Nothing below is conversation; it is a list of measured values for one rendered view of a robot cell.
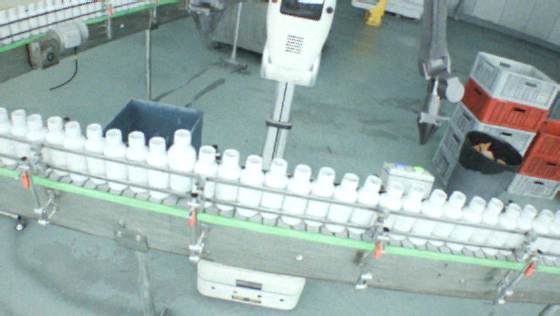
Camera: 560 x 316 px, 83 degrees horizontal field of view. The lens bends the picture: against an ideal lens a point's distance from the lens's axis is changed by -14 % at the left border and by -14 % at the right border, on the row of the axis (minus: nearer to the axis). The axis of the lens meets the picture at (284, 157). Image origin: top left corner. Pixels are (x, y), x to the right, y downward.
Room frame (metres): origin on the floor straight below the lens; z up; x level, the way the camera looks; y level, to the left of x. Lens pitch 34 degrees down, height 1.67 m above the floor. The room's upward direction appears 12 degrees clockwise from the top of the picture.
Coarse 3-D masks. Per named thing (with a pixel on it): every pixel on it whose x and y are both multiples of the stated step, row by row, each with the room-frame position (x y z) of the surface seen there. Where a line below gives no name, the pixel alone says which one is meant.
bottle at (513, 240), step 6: (522, 210) 0.76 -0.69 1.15; (528, 210) 0.74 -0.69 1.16; (534, 210) 0.75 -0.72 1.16; (522, 216) 0.75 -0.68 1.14; (528, 216) 0.74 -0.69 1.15; (534, 216) 0.74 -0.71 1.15; (516, 222) 0.74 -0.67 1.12; (522, 222) 0.73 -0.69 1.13; (528, 222) 0.73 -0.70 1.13; (516, 228) 0.73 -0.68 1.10; (522, 228) 0.72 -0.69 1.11; (528, 228) 0.72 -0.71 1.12; (510, 234) 0.74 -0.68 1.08; (516, 234) 0.73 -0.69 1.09; (510, 240) 0.73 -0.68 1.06; (516, 240) 0.72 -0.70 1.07; (504, 246) 0.73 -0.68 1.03; (510, 246) 0.72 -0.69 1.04; (516, 246) 0.73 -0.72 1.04; (504, 252) 0.72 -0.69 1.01; (510, 252) 0.72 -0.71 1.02
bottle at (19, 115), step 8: (16, 112) 0.70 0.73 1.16; (24, 112) 0.70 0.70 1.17; (16, 120) 0.68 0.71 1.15; (24, 120) 0.69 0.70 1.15; (16, 128) 0.67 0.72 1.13; (24, 128) 0.68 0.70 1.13; (16, 136) 0.66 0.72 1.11; (24, 136) 0.67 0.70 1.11; (16, 144) 0.66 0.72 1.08; (24, 144) 0.67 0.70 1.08; (24, 152) 0.67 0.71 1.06
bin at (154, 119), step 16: (128, 112) 1.21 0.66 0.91; (144, 112) 1.26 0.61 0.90; (160, 112) 1.26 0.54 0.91; (176, 112) 1.26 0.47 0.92; (192, 112) 1.26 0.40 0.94; (112, 128) 1.06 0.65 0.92; (128, 128) 1.20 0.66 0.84; (144, 128) 1.26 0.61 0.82; (160, 128) 1.26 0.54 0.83; (176, 128) 1.26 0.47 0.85; (192, 128) 1.26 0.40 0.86; (192, 144) 1.12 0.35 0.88
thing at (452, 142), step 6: (450, 126) 2.83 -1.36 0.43; (450, 132) 2.81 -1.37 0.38; (456, 132) 2.71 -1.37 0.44; (444, 138) 2.85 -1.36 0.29; (450, 138) 2.77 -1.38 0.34; (456, 138) 2.90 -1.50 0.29; (462, 138) 2.61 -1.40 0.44; (444, 144) 2.81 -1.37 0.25; (450, 144) 2.73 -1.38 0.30; (456, 144) 2.65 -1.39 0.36; (462, 144) 2.58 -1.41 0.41; (450, 150) 2.70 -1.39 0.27; (456, 150) 2.62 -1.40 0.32; (450, 156) 2.65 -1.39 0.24; (456, 156) 2.58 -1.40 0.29
